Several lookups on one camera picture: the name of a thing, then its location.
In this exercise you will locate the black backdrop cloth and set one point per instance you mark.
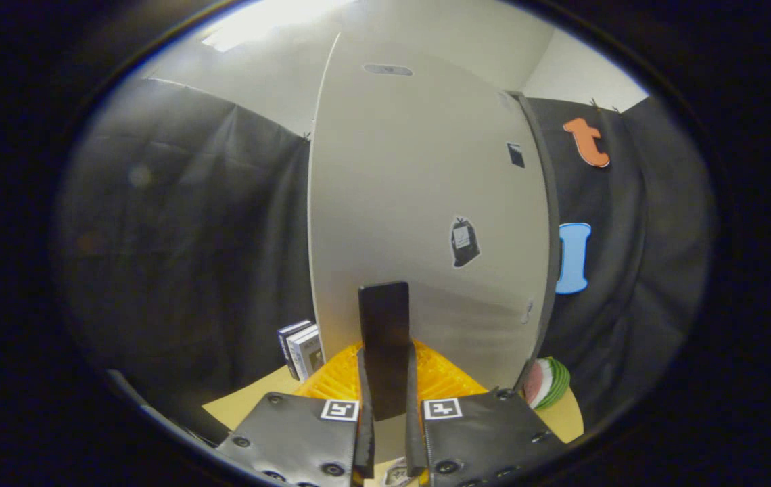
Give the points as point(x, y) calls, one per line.
point(189, 237)

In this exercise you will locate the watermelon slice toy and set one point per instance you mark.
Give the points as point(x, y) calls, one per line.
point(548, 382)

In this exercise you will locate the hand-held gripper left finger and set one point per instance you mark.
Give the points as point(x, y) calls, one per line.
point(366, 439)

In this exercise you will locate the white shoe cabinet door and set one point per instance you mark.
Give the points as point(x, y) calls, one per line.
point(412, 189)

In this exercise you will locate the white small standing box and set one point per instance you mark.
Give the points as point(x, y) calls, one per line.
point(306, 355)

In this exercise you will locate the dark small standing box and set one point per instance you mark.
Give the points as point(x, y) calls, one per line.
point(284, 341)

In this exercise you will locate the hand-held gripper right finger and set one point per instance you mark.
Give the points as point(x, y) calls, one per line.
point(415, 439)

